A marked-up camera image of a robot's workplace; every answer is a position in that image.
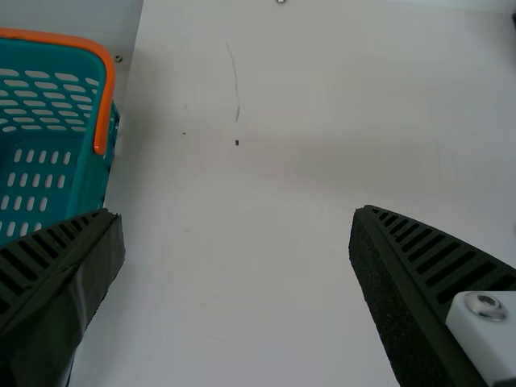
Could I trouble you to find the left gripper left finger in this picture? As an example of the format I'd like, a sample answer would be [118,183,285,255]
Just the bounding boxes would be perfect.
[0,208,127,387]

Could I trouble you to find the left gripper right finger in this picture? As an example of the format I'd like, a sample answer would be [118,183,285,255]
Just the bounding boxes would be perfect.
[347,204,516,387]

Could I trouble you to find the teal shopping basket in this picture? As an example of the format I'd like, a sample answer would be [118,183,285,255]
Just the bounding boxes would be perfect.
[0,27,123,249]

